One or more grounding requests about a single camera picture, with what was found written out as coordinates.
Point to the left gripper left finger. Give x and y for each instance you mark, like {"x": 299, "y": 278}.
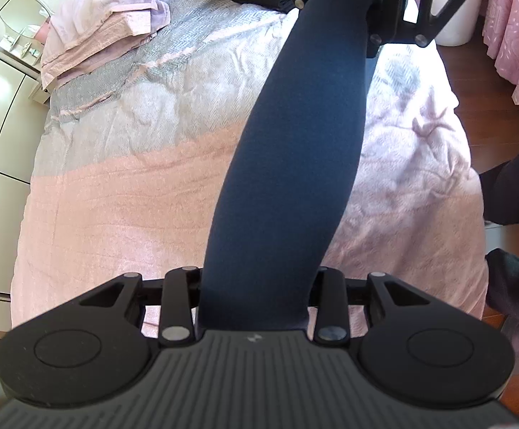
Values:
{"x": 180, "y": 294}

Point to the round mirror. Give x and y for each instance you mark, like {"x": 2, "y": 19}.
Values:
{"x": 23, "y": 16}

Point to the navy blue garment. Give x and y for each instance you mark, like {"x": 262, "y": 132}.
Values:
{"x": 291, "y": 175}

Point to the pink grey bedspread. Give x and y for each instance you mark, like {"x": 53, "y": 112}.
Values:
{"x": 127, "y": 172}

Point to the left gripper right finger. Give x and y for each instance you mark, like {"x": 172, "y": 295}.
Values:
{"x": 329, "y": 296}

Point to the lilac folded sheet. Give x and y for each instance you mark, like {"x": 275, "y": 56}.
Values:
{"x": 84, "y": 35}

